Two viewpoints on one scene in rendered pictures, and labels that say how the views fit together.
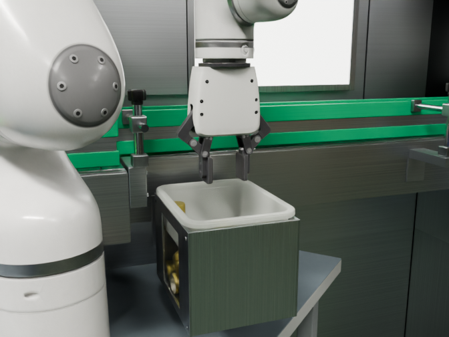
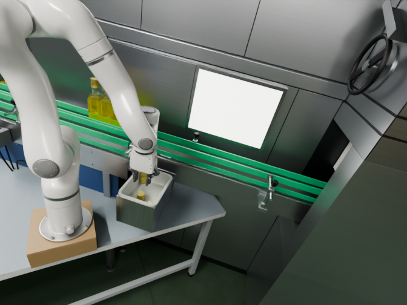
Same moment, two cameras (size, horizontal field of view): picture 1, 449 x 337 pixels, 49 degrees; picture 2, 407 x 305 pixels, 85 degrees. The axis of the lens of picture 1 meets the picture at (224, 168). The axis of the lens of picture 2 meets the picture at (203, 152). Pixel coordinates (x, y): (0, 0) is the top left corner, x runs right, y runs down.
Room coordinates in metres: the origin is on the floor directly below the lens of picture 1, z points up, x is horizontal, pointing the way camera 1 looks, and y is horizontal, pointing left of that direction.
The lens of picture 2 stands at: (0.18, -0.51, 1.71)
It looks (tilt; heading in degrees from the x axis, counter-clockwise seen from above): 32 degrees down; 26
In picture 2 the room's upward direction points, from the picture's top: 14 degrees clockwise
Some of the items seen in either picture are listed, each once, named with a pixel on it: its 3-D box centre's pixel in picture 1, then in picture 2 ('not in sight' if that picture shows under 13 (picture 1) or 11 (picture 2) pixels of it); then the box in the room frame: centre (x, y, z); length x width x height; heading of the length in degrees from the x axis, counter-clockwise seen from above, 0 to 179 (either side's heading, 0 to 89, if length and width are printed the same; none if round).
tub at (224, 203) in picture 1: (220, 222); (146, 190); (0.76, 0.01, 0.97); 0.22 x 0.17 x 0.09; 20
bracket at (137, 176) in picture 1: (135, 180); not in sight; (0.83, 0.16, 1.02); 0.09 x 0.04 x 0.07; 20
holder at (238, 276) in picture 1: (214, 244); (148, 194); (0.79, 0.02, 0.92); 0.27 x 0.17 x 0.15; 20
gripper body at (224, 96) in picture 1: (224, 95); (143, 158); (0.72, 0.00, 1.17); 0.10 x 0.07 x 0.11; 110
